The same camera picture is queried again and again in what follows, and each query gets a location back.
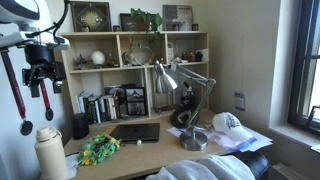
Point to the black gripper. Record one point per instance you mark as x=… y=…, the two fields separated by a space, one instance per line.
x=40 y=55

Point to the silver desk lamp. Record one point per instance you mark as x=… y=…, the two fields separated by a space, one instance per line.
x=193 y=140

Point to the medal with colourful ribbon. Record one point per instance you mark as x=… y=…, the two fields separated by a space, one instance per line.
x=49 y=114

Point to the medal with dark red ribbon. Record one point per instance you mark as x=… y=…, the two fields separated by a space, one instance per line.
x=26 y=127

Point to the dark winged figurine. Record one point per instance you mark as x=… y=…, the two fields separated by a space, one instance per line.
x=81 y=61

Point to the black cylindrical speaker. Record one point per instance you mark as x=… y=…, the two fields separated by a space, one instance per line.
x=80 y=126

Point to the row of books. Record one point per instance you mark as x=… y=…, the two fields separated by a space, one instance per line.
x=100 y=108

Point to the white egg ornament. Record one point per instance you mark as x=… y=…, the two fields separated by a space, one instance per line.
x=98 y=57

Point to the light wooden shelf unit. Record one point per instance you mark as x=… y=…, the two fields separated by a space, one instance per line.
x=110 y=69

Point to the cream water bottle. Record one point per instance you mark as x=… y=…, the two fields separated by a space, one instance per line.
x=50 y=156

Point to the dark framed picture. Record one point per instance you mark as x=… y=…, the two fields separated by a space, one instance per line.
x=115 y=91

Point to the small glass bottle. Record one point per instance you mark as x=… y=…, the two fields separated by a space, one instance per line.
x=111 y=61

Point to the white paper sheet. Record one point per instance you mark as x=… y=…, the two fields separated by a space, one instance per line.
x=71 y=165

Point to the framed sun art picture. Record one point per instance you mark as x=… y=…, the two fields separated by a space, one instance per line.
x=90 y=18

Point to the small dark jar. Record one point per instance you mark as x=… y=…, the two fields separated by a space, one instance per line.
x=195 y=27
x=116 y=28

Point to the dark grey laptop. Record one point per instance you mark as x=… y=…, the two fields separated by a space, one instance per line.
x=136 y=131

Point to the white shell ornament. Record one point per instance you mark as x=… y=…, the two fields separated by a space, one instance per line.
x=142 y=56

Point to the small white round object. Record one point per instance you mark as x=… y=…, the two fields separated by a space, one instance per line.
x=139 y=142

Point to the green potted plant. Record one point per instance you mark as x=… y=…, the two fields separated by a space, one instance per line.
x=143 y=23

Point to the white patterned card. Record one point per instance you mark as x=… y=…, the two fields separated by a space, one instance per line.
x=170 y=51

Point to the small brown figurine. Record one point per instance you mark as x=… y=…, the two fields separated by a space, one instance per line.
x=191 y=56
x=184 y=56

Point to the black microscope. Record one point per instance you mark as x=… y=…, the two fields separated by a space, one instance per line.
x=188 y=100

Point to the small black figurine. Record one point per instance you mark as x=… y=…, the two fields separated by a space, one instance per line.
x=199 y=56

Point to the plain white card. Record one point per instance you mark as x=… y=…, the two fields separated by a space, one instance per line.
x=204 y=55

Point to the grey hoodie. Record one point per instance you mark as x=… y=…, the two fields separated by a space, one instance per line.
x=200 y=168

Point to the white baseball cap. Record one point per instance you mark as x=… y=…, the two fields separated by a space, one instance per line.
x=230 y=126

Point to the stack of white papers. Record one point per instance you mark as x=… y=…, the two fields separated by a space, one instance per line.
x=256 y=141

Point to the black chair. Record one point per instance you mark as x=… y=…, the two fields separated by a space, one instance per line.
x=256 y=163

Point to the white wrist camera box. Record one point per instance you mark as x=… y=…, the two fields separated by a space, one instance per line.
x=20 y=39

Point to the black double photo frame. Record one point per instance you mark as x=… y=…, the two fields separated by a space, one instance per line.
x=136 y=101

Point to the small black picture frame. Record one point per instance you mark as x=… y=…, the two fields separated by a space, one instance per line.
x=126 y=23

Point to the brass glass frame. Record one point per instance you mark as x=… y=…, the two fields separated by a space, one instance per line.
x=164 y=100

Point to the blue white wall sticker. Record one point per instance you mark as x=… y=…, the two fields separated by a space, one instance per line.
x=239 y=101

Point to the dark window frame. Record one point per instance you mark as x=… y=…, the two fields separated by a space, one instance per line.
x=296 y=66

